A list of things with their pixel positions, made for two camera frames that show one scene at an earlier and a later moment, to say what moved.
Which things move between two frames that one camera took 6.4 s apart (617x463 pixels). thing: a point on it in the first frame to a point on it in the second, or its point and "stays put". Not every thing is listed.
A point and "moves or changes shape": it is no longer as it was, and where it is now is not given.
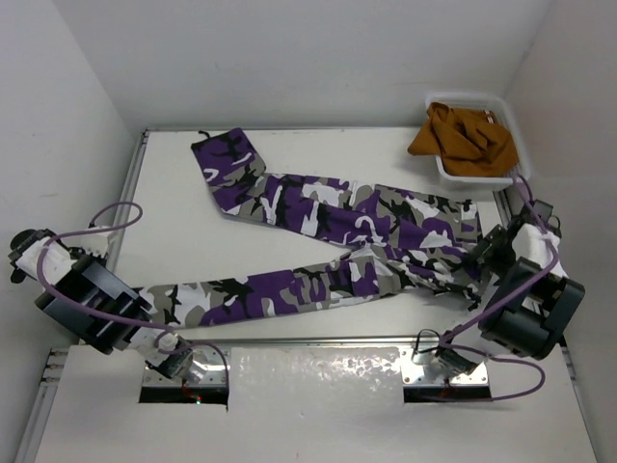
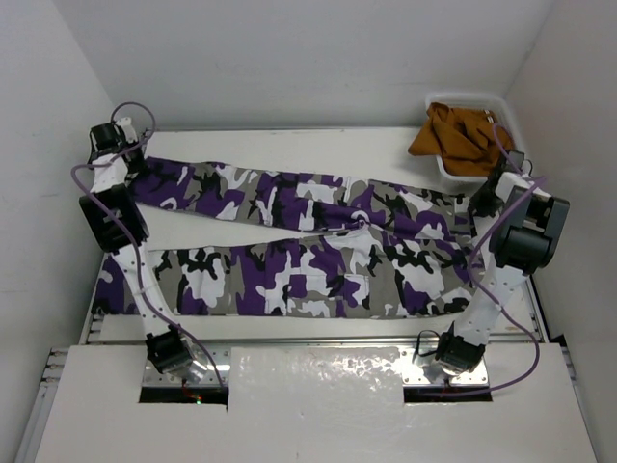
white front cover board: x=308 y=404 stays put
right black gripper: x=485 y=250 to x=476 y=205
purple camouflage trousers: x=434 y=243 moves or changes shape
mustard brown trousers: x=472 y=143 stays put
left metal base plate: x=209 y=358 stays put
